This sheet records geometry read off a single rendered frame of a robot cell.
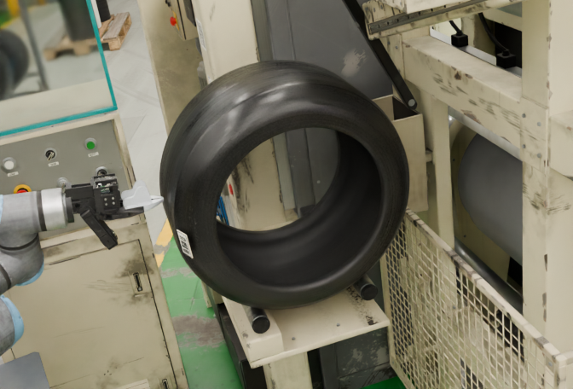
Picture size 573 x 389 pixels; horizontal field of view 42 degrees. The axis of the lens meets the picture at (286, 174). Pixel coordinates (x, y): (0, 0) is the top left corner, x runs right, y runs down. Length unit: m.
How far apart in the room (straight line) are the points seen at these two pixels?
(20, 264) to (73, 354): 0.92
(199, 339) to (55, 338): 0.92
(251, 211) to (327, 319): 0.37
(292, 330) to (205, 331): 1.46
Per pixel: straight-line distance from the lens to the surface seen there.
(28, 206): 1.66
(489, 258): 2.75
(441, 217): 2.25
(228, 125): 1.57
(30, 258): 1.74
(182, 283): 3.73
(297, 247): 2.02
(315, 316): 1.97
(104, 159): 2.35
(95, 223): 1.70
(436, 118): 2.11
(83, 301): 2.51
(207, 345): 3.29
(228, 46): 1.90
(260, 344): 1.84
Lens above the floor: 1.98
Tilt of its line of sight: 25 degrees down
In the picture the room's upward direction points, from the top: 9 degrees counter-clockwise
